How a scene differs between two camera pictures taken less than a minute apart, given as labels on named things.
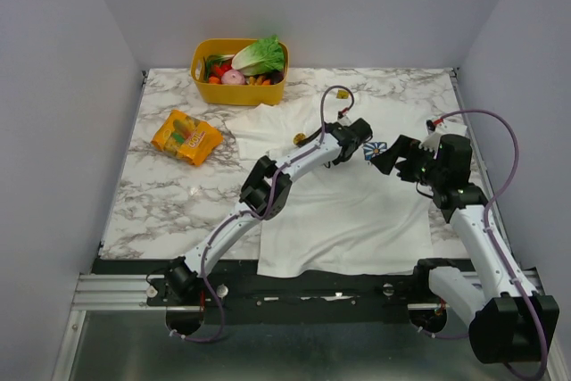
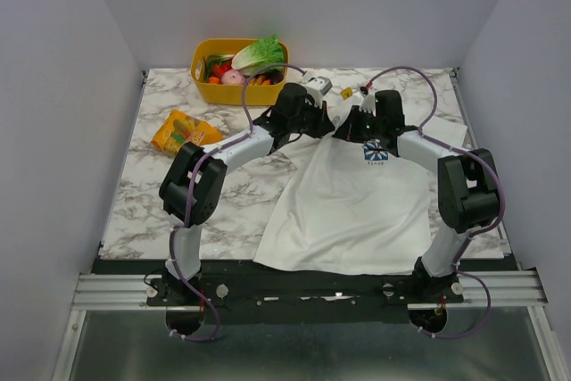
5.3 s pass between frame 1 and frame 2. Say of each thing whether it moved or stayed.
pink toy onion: stayed
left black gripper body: moved
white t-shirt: stayed
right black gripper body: moved
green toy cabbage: stayed
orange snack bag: stayed
